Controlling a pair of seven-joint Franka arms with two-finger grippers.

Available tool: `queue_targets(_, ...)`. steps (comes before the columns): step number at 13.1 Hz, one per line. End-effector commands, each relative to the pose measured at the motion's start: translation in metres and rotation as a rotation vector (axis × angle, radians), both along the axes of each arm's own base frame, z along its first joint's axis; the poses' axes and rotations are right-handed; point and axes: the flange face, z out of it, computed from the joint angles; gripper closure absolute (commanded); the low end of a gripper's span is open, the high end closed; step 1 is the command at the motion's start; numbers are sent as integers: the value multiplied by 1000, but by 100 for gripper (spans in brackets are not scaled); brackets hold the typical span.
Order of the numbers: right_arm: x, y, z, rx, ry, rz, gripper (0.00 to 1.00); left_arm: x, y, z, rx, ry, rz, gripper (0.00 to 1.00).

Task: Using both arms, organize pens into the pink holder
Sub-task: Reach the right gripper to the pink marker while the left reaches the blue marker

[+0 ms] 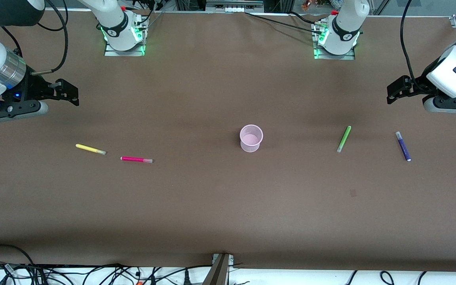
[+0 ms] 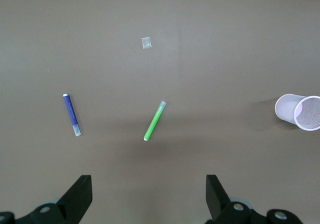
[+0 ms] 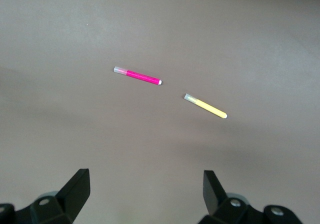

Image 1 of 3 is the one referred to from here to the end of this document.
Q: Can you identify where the purple pen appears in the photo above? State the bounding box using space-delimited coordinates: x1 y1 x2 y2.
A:
395 131 412 162

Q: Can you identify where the pink plastic cup holder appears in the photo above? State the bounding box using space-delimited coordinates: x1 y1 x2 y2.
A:
239 124 264 153

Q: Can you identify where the yellow pen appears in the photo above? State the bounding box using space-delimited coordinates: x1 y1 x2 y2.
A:
75 143 106 155

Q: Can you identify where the green pen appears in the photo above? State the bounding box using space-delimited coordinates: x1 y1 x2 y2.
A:
336 125 352 153

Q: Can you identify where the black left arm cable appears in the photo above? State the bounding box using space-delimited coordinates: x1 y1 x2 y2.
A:
400 0 427 90

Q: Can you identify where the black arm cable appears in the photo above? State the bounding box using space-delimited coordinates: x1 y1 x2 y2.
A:
400 0 427 90
30 0 69 76

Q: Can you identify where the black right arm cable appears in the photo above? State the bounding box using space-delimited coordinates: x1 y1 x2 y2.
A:
30 0 69 76

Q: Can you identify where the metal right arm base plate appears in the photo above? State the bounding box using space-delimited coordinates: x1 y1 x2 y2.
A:
104 16 146 57

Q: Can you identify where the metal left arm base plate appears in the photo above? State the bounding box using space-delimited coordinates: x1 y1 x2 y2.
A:
313 20 356 61

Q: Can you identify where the black table cable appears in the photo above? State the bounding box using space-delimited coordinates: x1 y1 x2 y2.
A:
245 11 327 34

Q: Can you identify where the black looped floor cable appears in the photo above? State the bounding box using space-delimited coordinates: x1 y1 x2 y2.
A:
0 244 37 274

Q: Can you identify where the metal table edge bracket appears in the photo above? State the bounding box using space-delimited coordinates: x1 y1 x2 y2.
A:
202 253 235 285

